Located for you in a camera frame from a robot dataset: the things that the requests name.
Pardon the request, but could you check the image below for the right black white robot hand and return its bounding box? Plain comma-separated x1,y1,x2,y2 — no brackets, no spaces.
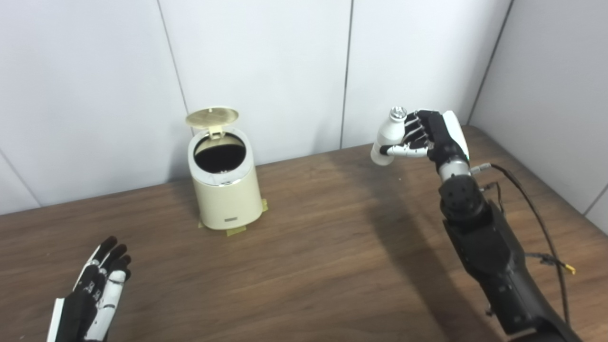
380,110,470,168

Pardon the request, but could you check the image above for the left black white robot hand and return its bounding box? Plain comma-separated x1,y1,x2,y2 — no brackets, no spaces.
47,236,132,342

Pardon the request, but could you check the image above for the small white plastic bottle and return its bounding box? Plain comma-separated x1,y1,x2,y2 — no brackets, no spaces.
370,107,408,166

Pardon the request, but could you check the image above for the cream-colored lidded bin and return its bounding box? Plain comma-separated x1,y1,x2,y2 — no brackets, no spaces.
185,107,263,230

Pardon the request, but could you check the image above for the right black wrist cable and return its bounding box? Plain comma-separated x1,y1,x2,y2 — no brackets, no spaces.
469,162,577,329

